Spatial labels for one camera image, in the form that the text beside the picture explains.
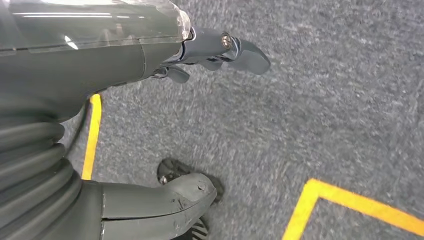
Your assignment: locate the yellow floor tape square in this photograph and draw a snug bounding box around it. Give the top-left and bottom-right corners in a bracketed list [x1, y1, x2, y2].
[81, 93, 103, 181]
[281, 178, 424, 240]

